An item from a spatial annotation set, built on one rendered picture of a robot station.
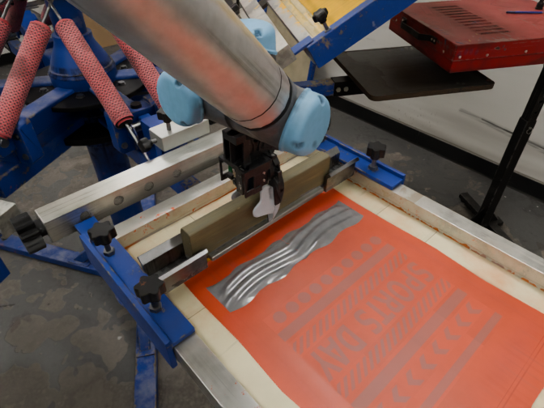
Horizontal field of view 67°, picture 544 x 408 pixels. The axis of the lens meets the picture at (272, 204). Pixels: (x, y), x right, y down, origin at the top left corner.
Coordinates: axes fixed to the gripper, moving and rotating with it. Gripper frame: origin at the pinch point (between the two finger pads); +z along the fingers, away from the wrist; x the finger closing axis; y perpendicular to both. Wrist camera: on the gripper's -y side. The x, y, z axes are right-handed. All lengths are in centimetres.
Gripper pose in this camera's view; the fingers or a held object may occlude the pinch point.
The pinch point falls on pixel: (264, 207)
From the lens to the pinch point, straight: 81.3
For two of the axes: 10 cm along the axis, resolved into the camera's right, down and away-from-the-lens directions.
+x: 6.8, 4.8, -5.6
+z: 0.0, 7.6, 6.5
